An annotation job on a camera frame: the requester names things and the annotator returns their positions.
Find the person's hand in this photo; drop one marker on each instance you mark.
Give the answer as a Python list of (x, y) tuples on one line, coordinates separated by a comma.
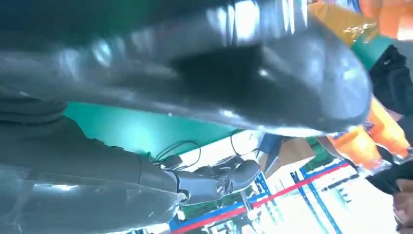
[(405, 203)]

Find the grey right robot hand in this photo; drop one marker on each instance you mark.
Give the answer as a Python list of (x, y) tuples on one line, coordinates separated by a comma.
[(226, 80)]

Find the green table mat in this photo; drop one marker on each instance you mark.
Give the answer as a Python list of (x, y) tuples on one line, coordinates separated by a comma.
[(145, 129)]

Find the green crate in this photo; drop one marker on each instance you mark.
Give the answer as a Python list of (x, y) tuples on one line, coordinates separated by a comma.
[(319, 158)]

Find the brown cardboard box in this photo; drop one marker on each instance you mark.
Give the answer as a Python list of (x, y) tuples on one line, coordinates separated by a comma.
[(290, 155)]

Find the yellow sheet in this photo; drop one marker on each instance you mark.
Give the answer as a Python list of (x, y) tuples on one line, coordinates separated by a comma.
[(338, 22)]

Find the ribbed grey right arm sleeve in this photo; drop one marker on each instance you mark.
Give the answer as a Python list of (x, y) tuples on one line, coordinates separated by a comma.
[(29, 111)]

